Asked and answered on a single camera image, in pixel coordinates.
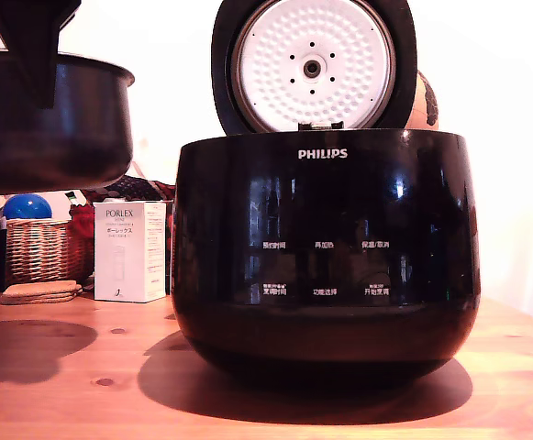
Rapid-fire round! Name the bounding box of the cork coaster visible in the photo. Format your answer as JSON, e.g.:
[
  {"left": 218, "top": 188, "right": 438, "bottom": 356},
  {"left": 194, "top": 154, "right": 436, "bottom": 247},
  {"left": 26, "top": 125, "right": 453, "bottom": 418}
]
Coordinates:
[
  {"left": 0, "top": 290, "right": 82, "bottom": 306},
  {"left": 2, "top": 280, "right": 83, "bottom": 297}
]

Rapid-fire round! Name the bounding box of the blue ball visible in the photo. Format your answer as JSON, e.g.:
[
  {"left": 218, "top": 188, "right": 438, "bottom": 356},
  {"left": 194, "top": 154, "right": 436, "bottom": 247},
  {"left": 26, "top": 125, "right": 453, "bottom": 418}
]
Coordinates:
[{"left": 2, "top": 192, "right": 54, "bottom": 221}]

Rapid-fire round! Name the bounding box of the brown globe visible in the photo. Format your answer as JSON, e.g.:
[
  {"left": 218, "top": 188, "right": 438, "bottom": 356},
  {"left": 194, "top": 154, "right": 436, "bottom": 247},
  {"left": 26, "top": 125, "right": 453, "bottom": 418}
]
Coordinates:
[{"left": 405, "top": 68, "right": 442, "bottom": 132}]

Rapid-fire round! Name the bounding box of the white Porlex carton box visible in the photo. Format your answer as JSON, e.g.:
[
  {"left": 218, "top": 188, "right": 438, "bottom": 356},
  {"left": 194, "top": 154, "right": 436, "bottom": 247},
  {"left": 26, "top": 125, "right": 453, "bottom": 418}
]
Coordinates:
[{"left": 93, "top": 200, "right": 168, "bottom": 303}]

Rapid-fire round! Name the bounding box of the woven wicker basket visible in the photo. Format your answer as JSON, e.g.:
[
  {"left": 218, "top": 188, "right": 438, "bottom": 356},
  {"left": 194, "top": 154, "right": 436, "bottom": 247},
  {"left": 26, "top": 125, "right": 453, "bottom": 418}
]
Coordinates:
[{"left": 5, "top": 218, "right": 94, "bottom": 286}]

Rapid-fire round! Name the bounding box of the black cooking pot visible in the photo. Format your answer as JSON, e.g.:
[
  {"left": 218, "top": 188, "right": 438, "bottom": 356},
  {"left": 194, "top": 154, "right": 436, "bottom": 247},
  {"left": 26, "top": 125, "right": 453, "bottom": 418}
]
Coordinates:
[{"left": 0, "top": 48, "right": 137, "bottom": 196}]

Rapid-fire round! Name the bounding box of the red knitted item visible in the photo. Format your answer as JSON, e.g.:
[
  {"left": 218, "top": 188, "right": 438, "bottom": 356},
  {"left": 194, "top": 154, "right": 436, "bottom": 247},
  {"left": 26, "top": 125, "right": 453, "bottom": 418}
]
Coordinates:
[{"left": 68, "top": 204, "right": 95, "bottom": 240}]

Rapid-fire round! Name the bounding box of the red black patterned cloth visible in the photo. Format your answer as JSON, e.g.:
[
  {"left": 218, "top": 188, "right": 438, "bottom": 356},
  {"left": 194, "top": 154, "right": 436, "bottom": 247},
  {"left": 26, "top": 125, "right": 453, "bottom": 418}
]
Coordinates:
[{"left": 84, "top": 173, "right": 178, "bottom": 204}]

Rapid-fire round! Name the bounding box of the rice cooker lid, white plate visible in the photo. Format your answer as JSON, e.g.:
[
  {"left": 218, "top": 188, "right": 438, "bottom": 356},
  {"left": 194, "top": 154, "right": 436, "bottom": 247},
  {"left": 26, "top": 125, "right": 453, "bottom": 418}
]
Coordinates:
[{"left": 210, "top": 0, "right": 418, "bottom": 137}]

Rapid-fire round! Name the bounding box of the black Philips rice cooker body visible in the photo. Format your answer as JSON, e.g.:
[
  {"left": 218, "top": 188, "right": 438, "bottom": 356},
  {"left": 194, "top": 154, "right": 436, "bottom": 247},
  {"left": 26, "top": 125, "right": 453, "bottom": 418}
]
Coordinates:
[{"left": 170, "top": 128, "right": 482, "bottom": 391}]

